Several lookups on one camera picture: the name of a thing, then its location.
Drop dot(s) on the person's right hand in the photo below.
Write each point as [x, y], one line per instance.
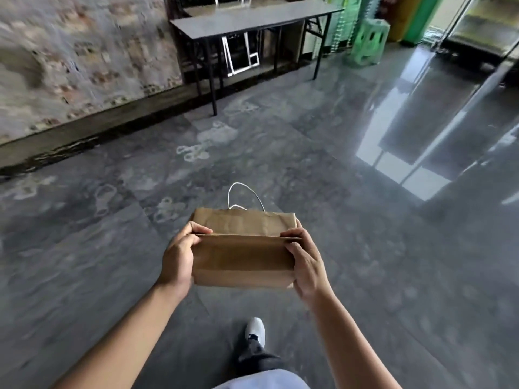
[308, 267]

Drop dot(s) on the person's left hand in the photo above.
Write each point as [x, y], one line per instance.
[176, 259]

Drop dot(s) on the person's right thumb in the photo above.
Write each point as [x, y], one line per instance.
[292, 250]

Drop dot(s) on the person's left thumb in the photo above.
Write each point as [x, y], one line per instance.
[199, 232]

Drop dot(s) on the brown paper bag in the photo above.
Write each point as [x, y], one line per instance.
[243, 247]

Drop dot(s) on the person's right forearm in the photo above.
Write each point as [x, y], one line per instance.
[350, 344]

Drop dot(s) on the person's left forearm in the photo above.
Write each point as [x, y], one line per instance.
[121, 340]

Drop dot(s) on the white shoe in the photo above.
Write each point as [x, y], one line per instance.
[255, 331]

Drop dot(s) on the person's dark trouser leg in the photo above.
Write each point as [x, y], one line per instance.
[256, 358]

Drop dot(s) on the person's light grey shirt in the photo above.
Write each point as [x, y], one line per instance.
[263, 380]

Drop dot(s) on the grey folding table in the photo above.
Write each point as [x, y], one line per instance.
[251, 24]

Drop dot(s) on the green plastic stool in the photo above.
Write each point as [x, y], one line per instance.
[368, 41]

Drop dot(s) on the stack of green crates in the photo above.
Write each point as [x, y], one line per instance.
[344, 20]

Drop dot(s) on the yellow green panel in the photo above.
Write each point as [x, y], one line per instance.
[415, 18]

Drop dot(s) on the glass door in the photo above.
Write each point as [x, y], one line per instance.
[474, 28]

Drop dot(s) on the white metal frame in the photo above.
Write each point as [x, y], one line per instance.
[240, 54]

